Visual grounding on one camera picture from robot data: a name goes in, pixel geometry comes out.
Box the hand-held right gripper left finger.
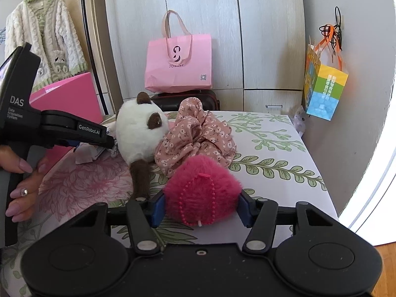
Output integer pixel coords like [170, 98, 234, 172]
[66, 190, 168, 252]

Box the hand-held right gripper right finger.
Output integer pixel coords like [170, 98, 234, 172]
[238, 189, 333, 252]

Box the pink cardboard box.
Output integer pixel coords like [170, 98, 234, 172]
[29, 72, 104, 164]

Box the pink strawberry plush toy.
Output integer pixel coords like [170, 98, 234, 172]
[163, 154, 243, 227]

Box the person's left hand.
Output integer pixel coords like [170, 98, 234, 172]
[0, 146, 49, 223]

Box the floral bed sheet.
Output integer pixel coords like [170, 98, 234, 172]
[8, 111, 339, 288]

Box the white brown cat plush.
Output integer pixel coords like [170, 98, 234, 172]
[115, 92, 170, 200]

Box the white green fleece robe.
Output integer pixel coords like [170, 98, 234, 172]
[4, 0, 87, 92]

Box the black suitcase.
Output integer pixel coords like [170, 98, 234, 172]
[150, 89, 220, 112]

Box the pink floral cloth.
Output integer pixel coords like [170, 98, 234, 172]
[154, 97, 237, 178]

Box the clear plastic bag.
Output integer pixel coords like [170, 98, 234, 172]
[289, 105, 308, 137]

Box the pink tote bag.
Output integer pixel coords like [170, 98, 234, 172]
[145, 10, 213, 93]

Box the colourful paper bag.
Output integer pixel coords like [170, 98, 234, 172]
[303, 25, 349, 121]

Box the white door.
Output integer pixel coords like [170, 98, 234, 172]
[339, 0, 396, 248]

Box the light wooden wardrobe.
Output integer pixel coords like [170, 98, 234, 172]
[102, 0, 307, 115]

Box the wall hook with black cords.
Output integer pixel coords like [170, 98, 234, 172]
[332, 6, 345, 51]

